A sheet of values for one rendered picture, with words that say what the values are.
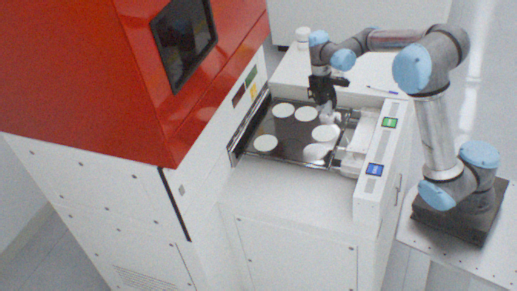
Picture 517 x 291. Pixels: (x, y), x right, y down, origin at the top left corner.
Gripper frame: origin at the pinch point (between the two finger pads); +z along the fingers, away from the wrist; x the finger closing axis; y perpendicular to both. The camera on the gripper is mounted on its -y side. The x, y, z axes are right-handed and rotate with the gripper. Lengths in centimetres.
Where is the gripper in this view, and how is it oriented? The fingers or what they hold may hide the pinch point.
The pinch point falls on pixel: (330, 112)
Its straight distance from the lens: 189.3
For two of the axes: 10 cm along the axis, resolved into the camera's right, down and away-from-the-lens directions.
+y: -8.4, 4.5, -3.2
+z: 1.8, 7.6, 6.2
